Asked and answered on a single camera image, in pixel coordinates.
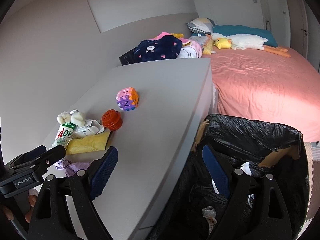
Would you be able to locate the white plush toy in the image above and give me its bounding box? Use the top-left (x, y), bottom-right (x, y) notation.
top-left (57, 109), bottom-right (86, 127)

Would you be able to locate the black trash bag bin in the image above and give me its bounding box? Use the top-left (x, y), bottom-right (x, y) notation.
top-left (148, 114), bottom-right (310, 239)

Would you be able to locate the pink bed sheet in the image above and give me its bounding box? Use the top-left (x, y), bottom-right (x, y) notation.
top-left (208, 49), bottom-right (319, 142)

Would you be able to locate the yellow duck plush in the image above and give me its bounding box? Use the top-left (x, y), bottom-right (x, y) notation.
top-left (214, 37), bottom-right (232, 49)

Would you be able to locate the yellow striped plush toy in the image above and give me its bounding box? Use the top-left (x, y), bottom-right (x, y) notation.
top-left (202, 39), bottom-right (214, 55)

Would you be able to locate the person's left hand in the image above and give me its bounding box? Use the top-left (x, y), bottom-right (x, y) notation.
top-left (25, 189), bottom-right (39, 223)

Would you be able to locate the white rectangular carton box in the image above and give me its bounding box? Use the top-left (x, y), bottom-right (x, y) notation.
top-left (72, 120), bottom-right (105, 139)

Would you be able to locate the navy blue fleece clothing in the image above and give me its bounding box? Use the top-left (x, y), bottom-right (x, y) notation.
top-left (133, 35), bottom-right (183, 63)

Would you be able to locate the white door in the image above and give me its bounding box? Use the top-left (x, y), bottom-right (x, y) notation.
top-left (260, 0), bottom-right (309, 57)

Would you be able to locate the yellow plastic bag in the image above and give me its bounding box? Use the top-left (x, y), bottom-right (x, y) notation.
top-left (66, 131), bottom-right (111, 155)

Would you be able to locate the patterned grey pillow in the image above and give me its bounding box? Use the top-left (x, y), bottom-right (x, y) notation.
top-left (186, 18), bottom-right (216, 34)

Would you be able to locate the purple knotted plastic bag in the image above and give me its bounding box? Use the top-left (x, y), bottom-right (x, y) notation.
top-left (54, 159), bottom-right (91, 177)

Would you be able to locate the white goose plush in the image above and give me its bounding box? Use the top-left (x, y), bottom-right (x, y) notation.
top-left (211, 33), bottom-right (268, 50)

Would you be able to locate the black wall socket panel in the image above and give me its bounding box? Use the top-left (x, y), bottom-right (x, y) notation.
top-left (119, 47), bottom-right (136, 66)

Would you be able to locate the pink white clothing pile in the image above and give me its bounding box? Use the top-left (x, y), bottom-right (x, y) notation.
top-left (151, 32), bottom-right (202, 59)

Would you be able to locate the purple foam puzzle cube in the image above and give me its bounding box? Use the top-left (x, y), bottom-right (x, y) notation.
top-left (116, 87), bottom-right (139, 112)

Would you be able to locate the orange plastic lid toy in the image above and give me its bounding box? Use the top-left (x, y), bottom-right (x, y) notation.
top-left (101, 109), bottom-right (123, 131)

